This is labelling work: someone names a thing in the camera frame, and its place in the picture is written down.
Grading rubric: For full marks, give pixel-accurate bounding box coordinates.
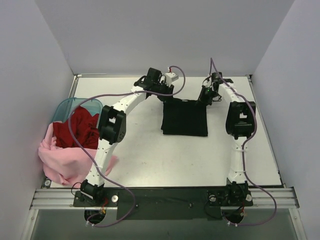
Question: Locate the red t shirt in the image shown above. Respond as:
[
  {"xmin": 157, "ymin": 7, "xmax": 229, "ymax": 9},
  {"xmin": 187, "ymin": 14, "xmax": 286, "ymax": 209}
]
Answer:
[{"xmin": 53, "ymin": 106, "xmax": 99, "ymax": 150}]

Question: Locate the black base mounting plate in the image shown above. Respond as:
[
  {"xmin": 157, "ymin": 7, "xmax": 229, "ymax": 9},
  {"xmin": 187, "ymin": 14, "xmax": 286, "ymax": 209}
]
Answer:
[{"xmin": 73, "ymin": 186, "xmax": 253, "ymax": 220}]

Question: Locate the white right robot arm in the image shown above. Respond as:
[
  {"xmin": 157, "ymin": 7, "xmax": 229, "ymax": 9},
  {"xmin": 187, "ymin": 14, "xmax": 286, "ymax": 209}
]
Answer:
[{"xmin": 197, "ymin": 76, "xmax": 257, "ymax": 205}]

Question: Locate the aluminium front rail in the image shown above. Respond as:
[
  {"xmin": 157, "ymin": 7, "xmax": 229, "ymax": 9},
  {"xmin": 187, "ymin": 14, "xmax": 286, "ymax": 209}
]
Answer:
[{"xmin": 30, "ymin": 187, "xmax": 300, "ymax": 210}]

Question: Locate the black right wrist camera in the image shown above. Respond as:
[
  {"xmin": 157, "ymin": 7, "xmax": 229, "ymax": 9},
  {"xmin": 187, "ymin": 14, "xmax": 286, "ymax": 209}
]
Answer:
[{"xmin": 202, "ymin": 72, "xmax": 223, "ymax": 89}]

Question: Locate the black t shirt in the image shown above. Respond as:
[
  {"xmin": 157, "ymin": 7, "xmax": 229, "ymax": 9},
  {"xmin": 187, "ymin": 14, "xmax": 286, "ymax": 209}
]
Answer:
[{"xmin": 161, "ymin": 98, "xmax": 208, "ymax": 137}]

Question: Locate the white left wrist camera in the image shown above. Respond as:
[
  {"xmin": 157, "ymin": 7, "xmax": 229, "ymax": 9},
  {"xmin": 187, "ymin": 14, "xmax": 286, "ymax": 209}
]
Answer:
[{"xmin": 164, "ymin": 67, "xmax": 179, "ymax": 85}]

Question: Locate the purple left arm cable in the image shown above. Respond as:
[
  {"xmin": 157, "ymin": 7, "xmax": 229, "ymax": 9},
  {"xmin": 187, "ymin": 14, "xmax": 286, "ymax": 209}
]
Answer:
[{"xmin": 67, "ymin": 65, "xmax": 186, "ymax": 228}]

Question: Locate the pink t shirt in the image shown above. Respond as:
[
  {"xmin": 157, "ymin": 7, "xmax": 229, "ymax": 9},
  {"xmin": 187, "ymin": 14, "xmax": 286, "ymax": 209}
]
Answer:
[{"xmin": 37, "ymin": 122, "xmax": 119, "ymax": 186}]

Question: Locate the teal plastic bin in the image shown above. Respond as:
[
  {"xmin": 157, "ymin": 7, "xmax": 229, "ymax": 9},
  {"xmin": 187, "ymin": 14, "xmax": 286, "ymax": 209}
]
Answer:
[{"xmin": 52, "ymin": 97, "xmax": 103, "ymax": 123}]

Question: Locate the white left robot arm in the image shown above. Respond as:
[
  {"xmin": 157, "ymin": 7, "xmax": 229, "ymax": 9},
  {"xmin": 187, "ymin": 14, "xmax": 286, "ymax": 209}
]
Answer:
[{"xmin": 80, "ymin": 68, "xmax": 179, "ymax": 206}]

